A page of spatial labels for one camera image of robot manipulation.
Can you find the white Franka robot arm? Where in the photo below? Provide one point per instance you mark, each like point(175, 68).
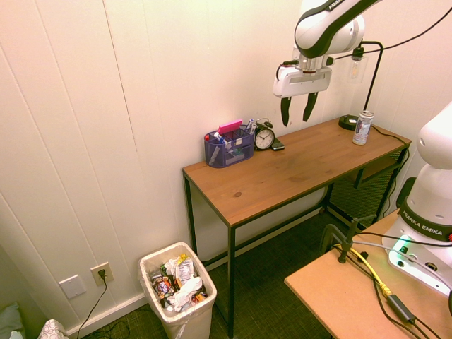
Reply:
point(318, 28)

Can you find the light wooden robot mounting board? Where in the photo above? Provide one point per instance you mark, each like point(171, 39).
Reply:
point(335, 300)

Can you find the crumpled white tissue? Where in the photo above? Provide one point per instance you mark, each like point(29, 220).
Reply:
point(185, 295)

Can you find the beige wall power outlet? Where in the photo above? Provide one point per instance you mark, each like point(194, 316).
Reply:
point(102, 273)

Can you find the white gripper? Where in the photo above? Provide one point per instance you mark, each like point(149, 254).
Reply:
point(303, 82)

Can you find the purple mesh desk organizer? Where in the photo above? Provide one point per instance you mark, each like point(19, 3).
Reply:
point(226, 152)

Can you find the white blank wall plate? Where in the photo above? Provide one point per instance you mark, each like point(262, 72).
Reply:
point(72, 286)

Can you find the colourful snack wrapper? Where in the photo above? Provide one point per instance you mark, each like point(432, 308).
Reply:
point(163, 284)

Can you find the black metal clamp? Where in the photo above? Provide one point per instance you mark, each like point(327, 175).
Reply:
point(347, 240)

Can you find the white plastic trash bin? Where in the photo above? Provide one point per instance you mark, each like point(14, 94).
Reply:
point(190, 321)

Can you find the white printed packet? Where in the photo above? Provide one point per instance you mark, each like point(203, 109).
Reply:
point(184, 272)

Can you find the yellow snack wrapper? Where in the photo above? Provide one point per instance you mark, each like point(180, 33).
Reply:
point(183, 260)

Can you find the white marker with blue cap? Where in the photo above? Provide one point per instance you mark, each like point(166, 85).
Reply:
point(250, 123)

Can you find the white patterned cloth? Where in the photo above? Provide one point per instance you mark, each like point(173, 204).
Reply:
point(52, 330)

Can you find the pink sticky note pad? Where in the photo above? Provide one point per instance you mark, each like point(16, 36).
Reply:
point(230, 126)

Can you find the wooden desk with black frame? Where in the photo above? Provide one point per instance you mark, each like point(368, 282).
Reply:
point(282, 169)

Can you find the black phone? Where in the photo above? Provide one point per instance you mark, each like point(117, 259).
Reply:
point(278, 145)

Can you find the silver drink can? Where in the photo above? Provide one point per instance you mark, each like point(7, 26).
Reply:
point(362, 129)

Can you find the black twin-bell alarm clock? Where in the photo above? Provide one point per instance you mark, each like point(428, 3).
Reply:
point(264, 138)

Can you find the teal pillow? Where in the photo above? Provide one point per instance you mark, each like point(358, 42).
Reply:
point(10, 319)

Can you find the black desk lamp with bulb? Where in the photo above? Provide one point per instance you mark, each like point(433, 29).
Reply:
point(347, 122)

